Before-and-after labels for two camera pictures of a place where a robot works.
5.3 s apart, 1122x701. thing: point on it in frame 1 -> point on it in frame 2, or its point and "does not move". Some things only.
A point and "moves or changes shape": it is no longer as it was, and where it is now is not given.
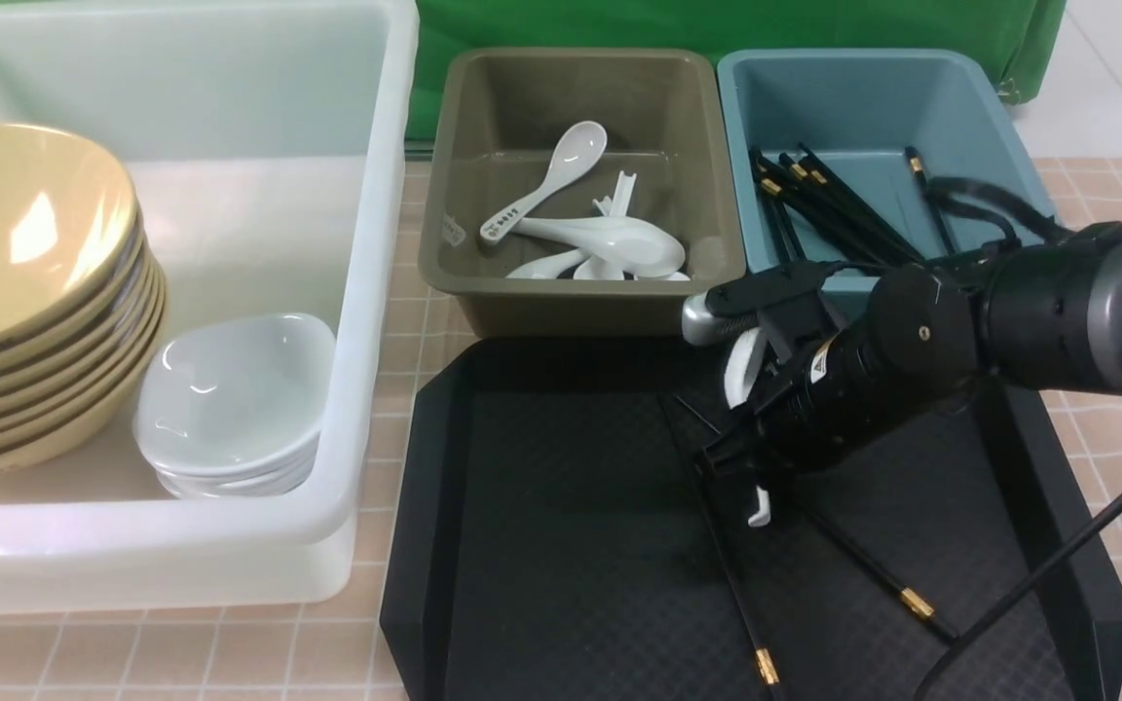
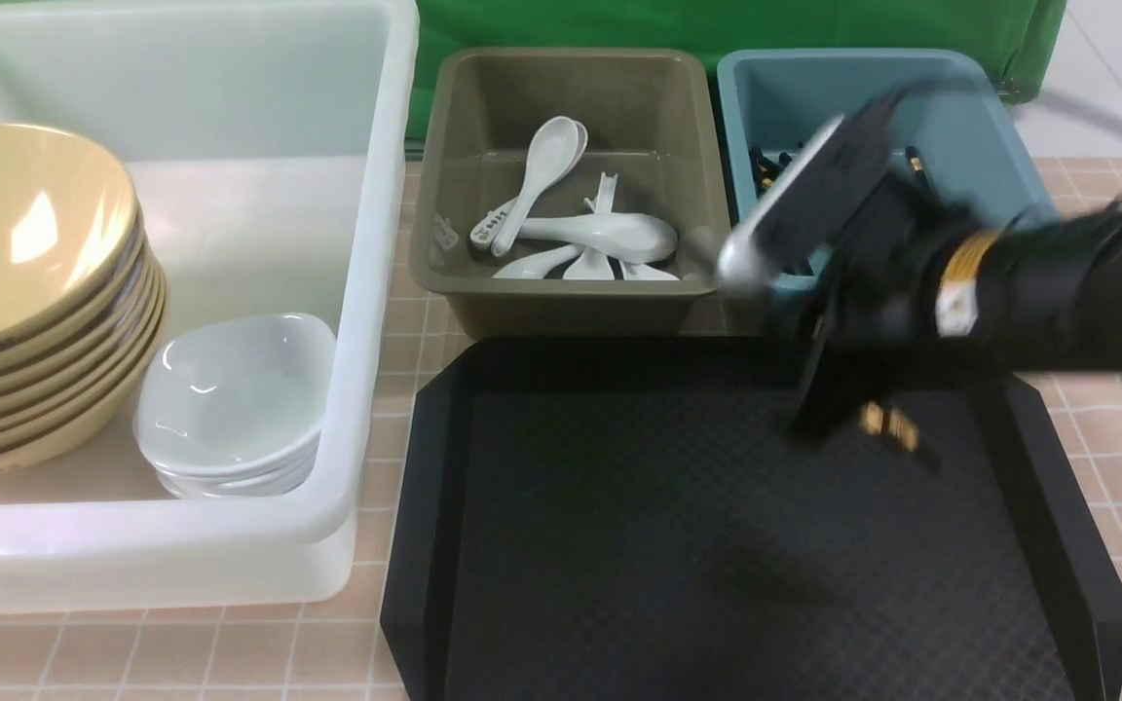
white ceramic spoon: [738, 385] -> [551, 152]
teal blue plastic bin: [860, 110] does not move
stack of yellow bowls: [51, 302] does not move
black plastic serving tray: [561, 539] does not move
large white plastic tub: [267, 141] does not move
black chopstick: [903, 594] moves or changes shape
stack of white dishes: [233, 406] does not move
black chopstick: [766, 666] moves or changes shape
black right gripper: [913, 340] -> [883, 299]
